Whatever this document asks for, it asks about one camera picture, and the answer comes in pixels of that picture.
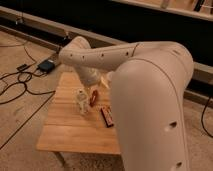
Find wooden table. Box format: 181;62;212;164
37;72;120;165

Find black floor cables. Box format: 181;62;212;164
0;43;56;106

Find small black plug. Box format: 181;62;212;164
16;64;30;72

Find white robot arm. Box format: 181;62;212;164
59;37;194;171

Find black cable right side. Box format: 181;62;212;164
200;95;213;139

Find black power adapter box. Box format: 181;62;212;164
38;60;55;73

